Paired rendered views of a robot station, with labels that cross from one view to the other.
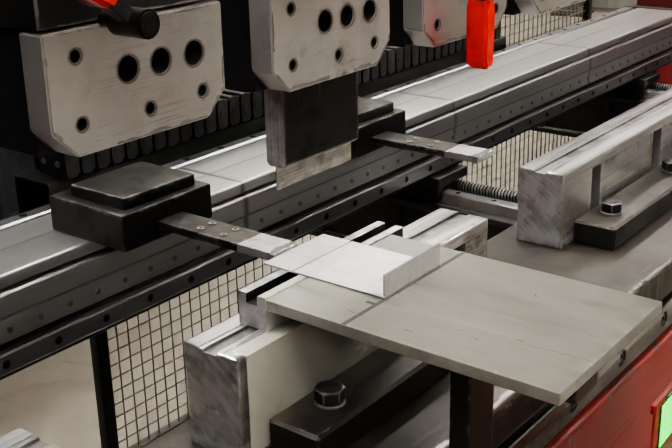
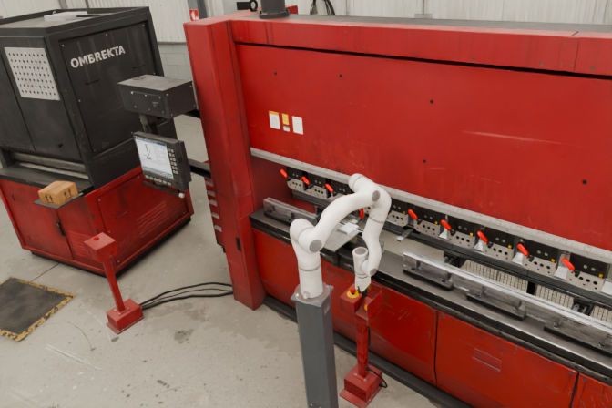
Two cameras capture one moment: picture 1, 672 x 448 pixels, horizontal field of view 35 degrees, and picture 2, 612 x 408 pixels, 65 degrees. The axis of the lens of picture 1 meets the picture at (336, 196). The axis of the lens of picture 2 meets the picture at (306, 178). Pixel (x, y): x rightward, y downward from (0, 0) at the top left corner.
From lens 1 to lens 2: 3.12 m
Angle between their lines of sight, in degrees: 86
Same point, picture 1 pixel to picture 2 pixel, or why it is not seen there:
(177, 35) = (320, 189)
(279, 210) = (397, 229)
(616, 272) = (392, 271)
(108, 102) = (313, 191)
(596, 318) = (330, 245)
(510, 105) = (478, 256)
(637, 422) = (390, 299)
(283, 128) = not seen: hidden behind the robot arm
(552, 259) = (398, 265)
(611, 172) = (425, 267)
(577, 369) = not seen: hidden behind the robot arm
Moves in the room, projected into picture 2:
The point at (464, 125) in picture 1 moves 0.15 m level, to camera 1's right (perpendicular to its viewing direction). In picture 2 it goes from (456, 248) to (462, 262)
